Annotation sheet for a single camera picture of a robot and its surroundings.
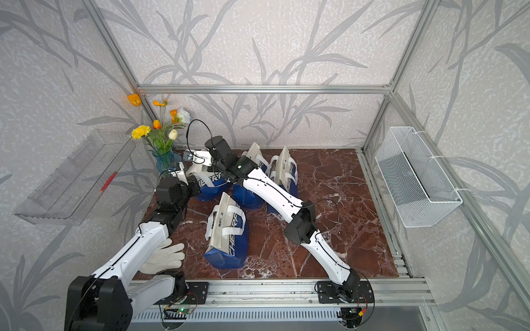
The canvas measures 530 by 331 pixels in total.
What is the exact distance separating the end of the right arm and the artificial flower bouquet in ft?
1.32

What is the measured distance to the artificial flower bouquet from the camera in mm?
863

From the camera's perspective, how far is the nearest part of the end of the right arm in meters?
0.59
